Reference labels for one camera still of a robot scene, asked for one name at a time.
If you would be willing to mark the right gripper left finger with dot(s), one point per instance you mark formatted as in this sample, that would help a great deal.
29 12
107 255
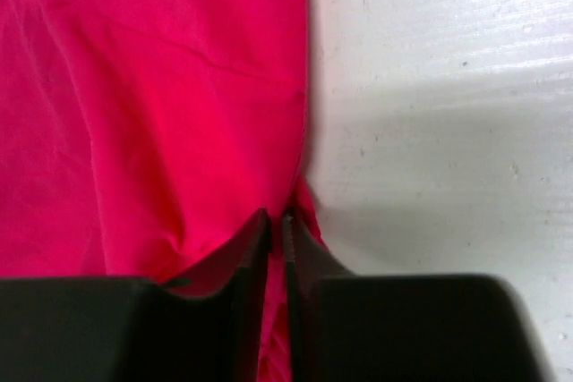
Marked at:
202 325

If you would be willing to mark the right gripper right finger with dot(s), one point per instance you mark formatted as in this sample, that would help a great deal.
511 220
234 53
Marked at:
347 327

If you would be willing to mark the red t-shirt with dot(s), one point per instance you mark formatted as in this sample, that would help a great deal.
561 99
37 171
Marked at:
138 136

